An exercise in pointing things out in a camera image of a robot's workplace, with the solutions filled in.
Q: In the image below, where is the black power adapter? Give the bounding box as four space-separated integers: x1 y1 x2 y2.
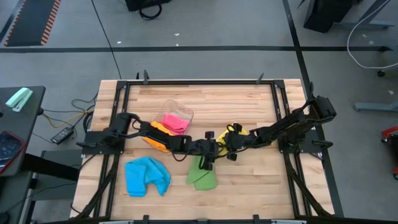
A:
50 126 75 145

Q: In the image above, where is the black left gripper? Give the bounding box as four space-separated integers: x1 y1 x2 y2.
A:
194 131 220 172

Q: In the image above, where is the mint green stapler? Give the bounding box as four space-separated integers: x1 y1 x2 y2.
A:
5 87 34 113

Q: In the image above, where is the black equipment cabinet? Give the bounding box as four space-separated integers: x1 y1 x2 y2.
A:
303 0 354 34

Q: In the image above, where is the grey desk base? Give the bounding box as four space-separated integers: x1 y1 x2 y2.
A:
29 149 83 202

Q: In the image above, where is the black aluminium table frame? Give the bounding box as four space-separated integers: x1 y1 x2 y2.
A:
70 78 345 224

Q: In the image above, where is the grey metal desk foot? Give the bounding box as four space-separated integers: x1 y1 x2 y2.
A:
354 102 398 112
335 19 396 29

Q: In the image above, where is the orange microfiber towel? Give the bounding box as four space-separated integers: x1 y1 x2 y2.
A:
142 121 175 153

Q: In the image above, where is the clear plastic bin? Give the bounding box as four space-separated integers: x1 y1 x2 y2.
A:
141 99 194 153

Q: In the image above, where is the blue microfiber towel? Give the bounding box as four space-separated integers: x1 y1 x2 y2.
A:
124 156 172 198

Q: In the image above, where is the white floor cable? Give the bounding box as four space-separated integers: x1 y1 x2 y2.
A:
347 0 398 70

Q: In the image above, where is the pink microfiber towel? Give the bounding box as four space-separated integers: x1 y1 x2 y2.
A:
161 113 190 135

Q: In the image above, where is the black coiled cable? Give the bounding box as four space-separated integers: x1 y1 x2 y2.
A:
139 2 163 21

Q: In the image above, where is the red wheeled cart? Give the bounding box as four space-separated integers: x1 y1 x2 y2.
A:
381 126 398 180

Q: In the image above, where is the black floor cable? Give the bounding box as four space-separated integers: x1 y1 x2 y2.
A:
91 0 123 80

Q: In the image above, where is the black mat with orange stripes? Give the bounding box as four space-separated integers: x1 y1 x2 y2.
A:
4 0 62 47

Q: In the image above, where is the green microfiber towel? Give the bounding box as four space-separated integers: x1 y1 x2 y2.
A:
185 155 218 191

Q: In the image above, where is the yellow microfiber towel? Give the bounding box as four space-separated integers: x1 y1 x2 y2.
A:
216 123 249 157

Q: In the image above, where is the yellow floor cable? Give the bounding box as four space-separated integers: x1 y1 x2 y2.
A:
42 110 86 129

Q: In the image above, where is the black side desk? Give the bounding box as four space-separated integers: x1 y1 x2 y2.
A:
0 86 47 177

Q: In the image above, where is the smartphone in red case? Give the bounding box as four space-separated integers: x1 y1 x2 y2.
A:
0 130 27 174

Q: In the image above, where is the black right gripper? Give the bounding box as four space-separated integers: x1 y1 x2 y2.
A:
224 122 253 162

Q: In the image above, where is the black computer tower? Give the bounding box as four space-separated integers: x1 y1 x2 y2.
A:
125 0 172 12

